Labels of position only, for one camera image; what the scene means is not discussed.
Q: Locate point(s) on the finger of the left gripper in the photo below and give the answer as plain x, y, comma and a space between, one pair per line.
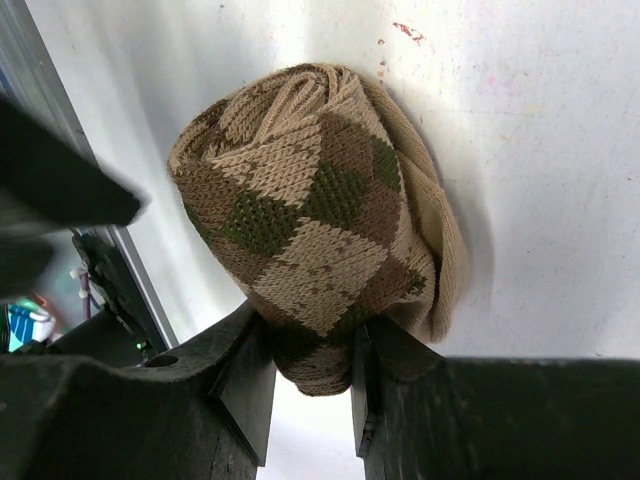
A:
45, 181

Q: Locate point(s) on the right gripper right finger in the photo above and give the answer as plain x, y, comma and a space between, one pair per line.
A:
382, 350

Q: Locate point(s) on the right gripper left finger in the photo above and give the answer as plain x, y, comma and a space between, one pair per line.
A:
231, 372

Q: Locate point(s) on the brown argyle sock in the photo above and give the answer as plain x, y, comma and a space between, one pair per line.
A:
318, 197

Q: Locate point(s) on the aluminium frame rail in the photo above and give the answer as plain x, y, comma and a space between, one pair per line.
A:
30, 79

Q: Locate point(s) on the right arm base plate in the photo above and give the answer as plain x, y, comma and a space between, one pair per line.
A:
87, 304

